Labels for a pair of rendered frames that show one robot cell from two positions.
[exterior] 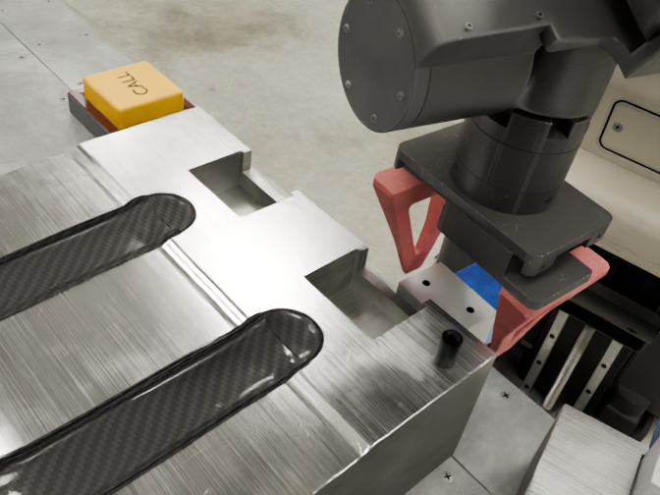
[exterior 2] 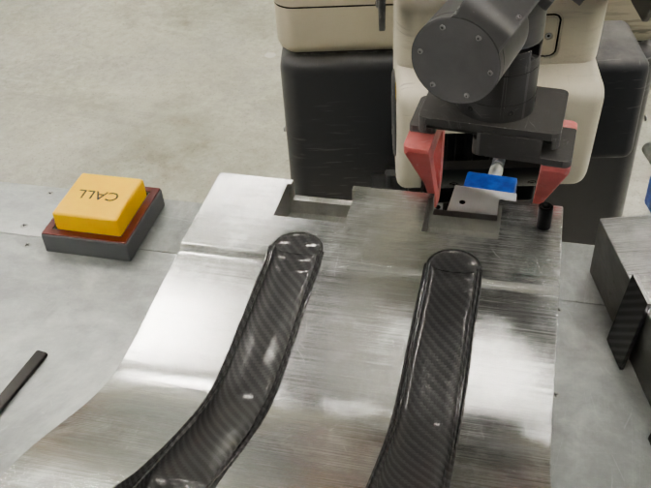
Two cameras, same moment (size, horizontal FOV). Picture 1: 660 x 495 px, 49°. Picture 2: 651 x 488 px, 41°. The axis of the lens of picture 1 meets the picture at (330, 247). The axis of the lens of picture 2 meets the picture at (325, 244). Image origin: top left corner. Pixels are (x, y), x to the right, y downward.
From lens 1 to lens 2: 0.33 m
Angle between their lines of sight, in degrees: 20
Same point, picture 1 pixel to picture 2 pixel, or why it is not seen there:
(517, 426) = (565, 260)
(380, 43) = (459, 49)
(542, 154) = (530, 72)
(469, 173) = (487, 106)
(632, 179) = not seen: hidden behind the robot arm
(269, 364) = (457, 288)
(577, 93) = (540, 26)
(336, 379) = (505, 269)
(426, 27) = (500, 28)
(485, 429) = not seen: hidden behind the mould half
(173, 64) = not seen: outside the picture
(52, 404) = (378, 381)
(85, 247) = (270, 298)
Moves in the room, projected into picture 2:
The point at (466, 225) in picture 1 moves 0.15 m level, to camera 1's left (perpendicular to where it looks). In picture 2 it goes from (499, 140) to (315, 210)
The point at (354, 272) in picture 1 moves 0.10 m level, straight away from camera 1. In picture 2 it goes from (430, 217) to (367, 151)
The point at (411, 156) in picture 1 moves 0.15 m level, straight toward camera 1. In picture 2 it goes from (435, 117) to (554, 237)
